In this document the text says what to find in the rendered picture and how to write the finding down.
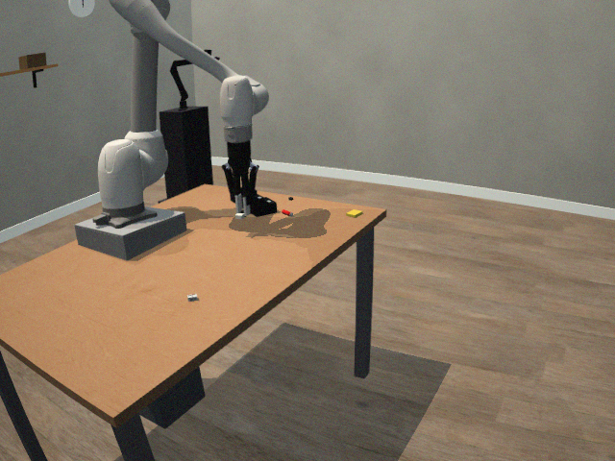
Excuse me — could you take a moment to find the yellow rectangular block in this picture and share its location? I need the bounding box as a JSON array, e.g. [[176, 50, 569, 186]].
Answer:
[[346, 209, 362, 218]]

